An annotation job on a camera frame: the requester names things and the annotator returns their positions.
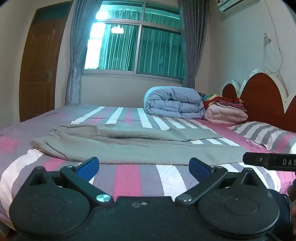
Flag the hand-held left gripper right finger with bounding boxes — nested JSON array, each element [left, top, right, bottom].
[[175, 158, 259, 206]]

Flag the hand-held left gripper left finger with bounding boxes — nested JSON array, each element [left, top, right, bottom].
[[28, 157, 114, 206]]

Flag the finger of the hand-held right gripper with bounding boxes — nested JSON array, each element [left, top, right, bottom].
[[243, 152, 269, 167]]

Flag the green glass window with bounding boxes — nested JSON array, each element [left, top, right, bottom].
[[84, 0, 188, 80]]

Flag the red wooden headboard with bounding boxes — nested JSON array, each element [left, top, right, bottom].
[[222, 68, 296, 133]]

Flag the white air conditioner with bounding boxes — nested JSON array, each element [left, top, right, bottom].
[[216, 0, 251, 12]]

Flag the white wall cable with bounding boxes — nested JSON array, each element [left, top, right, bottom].
[[264, 37, 284, 75]]

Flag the striped pink grey bed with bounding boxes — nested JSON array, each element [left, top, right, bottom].
[[0, 104, 296, 232]]

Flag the folded red colourful cloths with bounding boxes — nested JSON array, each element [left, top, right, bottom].
[[200, 93, 245, 110]]

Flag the grey pants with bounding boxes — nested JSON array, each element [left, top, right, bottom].
[[31, 123, 252, 165]]

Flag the folded pink blanket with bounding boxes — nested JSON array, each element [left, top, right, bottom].
[[203, 103, 249, 123]]

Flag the striped pink grey pillow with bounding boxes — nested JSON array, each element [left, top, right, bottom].
[[228, 121, 296, 154]]

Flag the folded light blue quilt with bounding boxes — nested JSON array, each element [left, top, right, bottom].
[[143, 86, 206, 120]]

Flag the brown wooden door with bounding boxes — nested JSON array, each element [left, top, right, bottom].
[[20, 1, 74, 122]]

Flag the grey curtain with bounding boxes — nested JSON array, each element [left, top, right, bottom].
[[65, 0, 103, 106], [178, 0, 210, 88]]

